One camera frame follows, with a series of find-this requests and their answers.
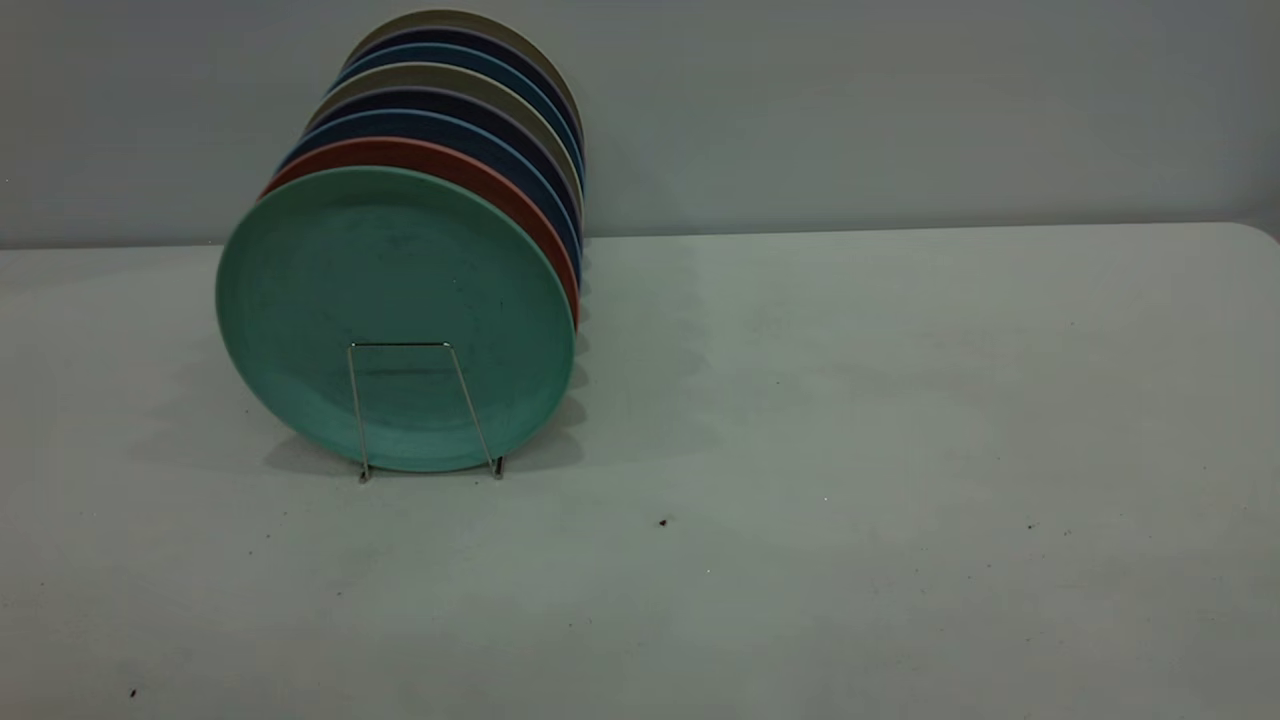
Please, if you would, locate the navy blue round plate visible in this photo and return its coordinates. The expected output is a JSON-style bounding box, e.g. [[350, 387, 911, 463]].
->
[[279, 108, 583, 286]]

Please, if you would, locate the pink round plate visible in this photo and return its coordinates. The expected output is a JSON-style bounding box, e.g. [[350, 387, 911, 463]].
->
[[258, 137, 582, 327]]

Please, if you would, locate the teal blue round plate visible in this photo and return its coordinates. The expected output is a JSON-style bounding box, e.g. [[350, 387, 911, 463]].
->
[[334, 42, 587, 173]]

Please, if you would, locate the dark purple round plate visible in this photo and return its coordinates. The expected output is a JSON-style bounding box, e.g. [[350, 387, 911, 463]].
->
[[307, 86, 584, 233], [349, 26, 585, 141]]

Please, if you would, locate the green round plate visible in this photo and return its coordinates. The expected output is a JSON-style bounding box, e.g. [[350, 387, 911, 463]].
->
[[215, 166, 578, 474]]

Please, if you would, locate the beige round plate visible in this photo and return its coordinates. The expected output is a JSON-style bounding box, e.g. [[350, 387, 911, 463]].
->
[[346, 8, 585, 129], [307, 62, 586, 206]]

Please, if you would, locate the metal wire plate rack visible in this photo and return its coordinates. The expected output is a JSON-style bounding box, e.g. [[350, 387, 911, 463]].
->
[[346, 342, 507, 484]]

